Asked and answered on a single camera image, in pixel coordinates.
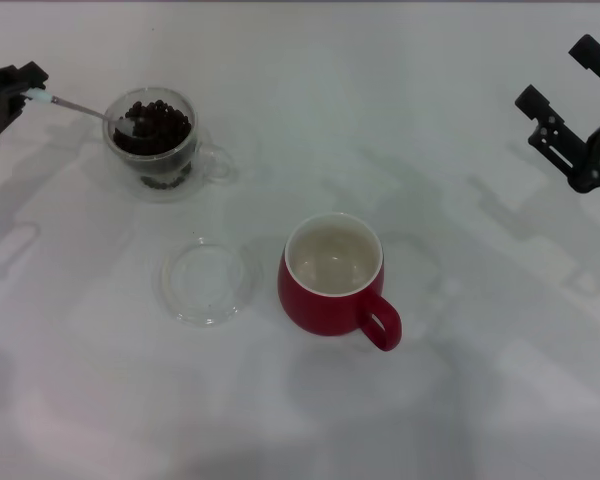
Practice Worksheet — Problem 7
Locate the blue-handled metal spoon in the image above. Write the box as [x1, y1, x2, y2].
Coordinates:
[22, 89, 157, 142]

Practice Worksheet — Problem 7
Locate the clear glass saucer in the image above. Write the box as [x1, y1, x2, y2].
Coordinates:
[159, 237, 261, 330]

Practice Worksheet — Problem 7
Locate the red ceramic mug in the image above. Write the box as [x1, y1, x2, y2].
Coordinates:
[278, 212, 403, 353]

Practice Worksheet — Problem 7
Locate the pile of coffee beans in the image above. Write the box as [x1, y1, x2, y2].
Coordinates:
[113, 99, 192, 192]

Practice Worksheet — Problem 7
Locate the clear double-wall glass cup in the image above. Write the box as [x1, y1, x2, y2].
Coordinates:
[102, 87, 234, 204]

